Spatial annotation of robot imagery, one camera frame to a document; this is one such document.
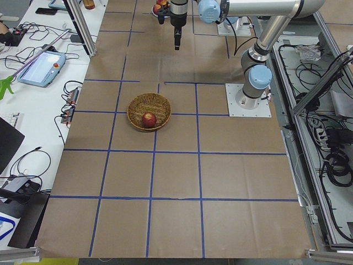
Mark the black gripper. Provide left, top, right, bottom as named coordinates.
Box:
left=158, top=7, right=187, bottom=51

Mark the red yellow apple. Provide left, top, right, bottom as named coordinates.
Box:
left=156, top=0, right=168, bottom=6

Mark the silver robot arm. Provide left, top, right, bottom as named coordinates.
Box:
left=197, top=0, right=324, bottom=109

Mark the woven wicker basket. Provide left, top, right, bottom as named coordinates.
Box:
left=127, top=93, right=172, bottom=133

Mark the dark red apple basket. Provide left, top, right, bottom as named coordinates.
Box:
left=142, top=112, right=157, bottom=129

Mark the teach pendant tablet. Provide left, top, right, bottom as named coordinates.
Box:
left=17, top=51, right=66, bottom=87

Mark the green reacher grabber tool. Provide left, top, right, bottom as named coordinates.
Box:
left=0, top=29, right=71, bottom=100

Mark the white keyboard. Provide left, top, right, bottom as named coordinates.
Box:
left=1, top=112, right=22, bottom=128

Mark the left braided black cable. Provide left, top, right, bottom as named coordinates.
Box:
left=220, top=16, right=261, bottom=57

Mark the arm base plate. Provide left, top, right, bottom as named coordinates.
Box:
left=217, top=17, right=252, bottom=37
left=225, top=83, right=272, bottom=118

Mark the aluminium frame post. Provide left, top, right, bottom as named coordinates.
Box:
left=63, top=0, right=97, bottom=57

